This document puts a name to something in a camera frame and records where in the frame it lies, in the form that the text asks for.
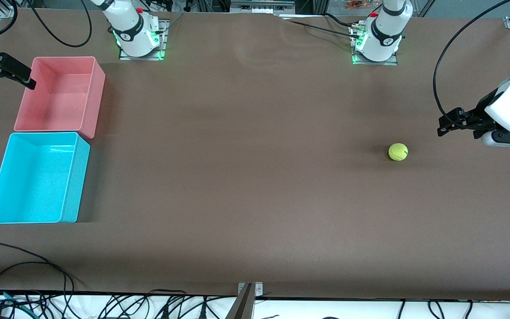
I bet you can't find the yellow-green tennis ball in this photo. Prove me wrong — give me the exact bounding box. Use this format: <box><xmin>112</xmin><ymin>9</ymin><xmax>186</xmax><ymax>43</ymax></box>
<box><xmin>388</xmin><ymin>143</ymin><xmax>409</xmax><ymax>162</ymax></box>

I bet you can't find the pink plastic bin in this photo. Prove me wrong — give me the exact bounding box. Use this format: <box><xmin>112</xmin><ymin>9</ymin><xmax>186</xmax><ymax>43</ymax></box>
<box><xmin>14</xmin><ymin>56</ymin><xmax>106</xmax><ymax>139</ymax></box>

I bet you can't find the blue plastic bin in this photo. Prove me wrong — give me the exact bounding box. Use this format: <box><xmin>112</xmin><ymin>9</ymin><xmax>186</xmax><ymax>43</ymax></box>
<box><xmin>0</xmin><ymin>132</ymin><xmax>91</xmax><ymax>224</ymax></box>

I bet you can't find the grey power strip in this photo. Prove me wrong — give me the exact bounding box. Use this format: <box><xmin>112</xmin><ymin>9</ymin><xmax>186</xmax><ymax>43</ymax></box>
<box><xmin>230</xmin><ymin>0</ymin><xmax>296</xmax><ymax>14</ymax></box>

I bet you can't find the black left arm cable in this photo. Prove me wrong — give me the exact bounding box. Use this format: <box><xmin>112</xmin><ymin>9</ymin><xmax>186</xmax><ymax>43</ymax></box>
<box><xmin>433</xmin><ymin>0</ymin><xmax>510</xmax><ymax>127</ymax></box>

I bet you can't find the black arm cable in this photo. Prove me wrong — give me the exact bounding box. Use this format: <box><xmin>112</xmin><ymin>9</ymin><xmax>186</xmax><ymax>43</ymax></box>
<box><xmin>433</xmin><ymin>0</ymin><xmax>510</xmax><ymax>127</ymax></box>
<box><xmin>27</xmin><ymin>0</ymin><xmax>93</xmax><ymax>48</ymax></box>

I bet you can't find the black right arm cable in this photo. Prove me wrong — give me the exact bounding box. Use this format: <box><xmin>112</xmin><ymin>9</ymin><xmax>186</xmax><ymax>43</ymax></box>
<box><xmin>27</xmin><ymin>0</ymin><xmax>93</xmax><ymax>48</ymax></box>

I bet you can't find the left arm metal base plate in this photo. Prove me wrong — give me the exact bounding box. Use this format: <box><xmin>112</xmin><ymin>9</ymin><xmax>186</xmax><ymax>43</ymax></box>
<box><xmin>352</xmin><ymin>27</ymin><xmax>398</xmax><ymax>66</ymax></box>

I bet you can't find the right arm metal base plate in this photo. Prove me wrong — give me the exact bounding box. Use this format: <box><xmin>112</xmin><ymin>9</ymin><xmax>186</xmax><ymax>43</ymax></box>
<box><xmin>119</xmin><ymin>20</ymin><xmax>168</xmax><ymax>61</ymax></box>

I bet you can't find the black base power cable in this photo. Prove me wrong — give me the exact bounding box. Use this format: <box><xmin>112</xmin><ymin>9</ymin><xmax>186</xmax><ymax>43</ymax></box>
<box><xmin>282</xmin><ymin>13</ymin><xmax>359</xmax><ymax>39</ymax></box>

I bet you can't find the long black looping cable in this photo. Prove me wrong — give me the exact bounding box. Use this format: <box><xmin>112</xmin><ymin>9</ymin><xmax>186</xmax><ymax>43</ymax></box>
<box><xmin>0</xmin><ymin>241</ymin><xmax>75</xmax><ymax>306</ymax></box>

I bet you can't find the teal cable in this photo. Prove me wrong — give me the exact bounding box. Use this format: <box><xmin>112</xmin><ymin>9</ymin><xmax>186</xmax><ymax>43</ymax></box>
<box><xmin>0</xmin><ymin>289</ymin><xmax>31</xmax><ymax>311</ymax></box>

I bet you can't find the silver metal bracket plate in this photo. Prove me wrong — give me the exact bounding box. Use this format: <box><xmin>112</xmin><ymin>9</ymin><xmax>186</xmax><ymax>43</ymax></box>
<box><xmin>238</xmin><ymin>282</ymin><xmax>263</xmax><ymax>296</ymax></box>

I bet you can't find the grey metal camera pole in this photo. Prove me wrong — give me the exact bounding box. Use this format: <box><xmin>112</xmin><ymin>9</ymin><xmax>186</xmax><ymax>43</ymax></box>
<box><xmin>225</xmin><ymin>284</ymin><xmax>255</xmax><ymax>319</ymax></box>

